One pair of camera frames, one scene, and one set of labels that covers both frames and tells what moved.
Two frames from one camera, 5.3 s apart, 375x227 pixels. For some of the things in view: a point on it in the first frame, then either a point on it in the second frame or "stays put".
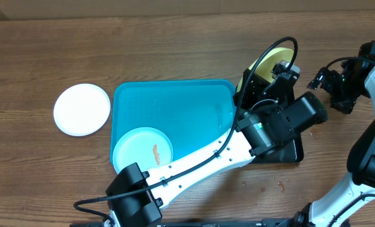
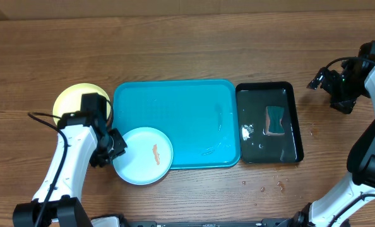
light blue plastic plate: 148,147 stays put
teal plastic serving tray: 189,113 stays put
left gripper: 252,89 to 119,145
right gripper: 346,106 stays put
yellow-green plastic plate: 264,70 to 70,99
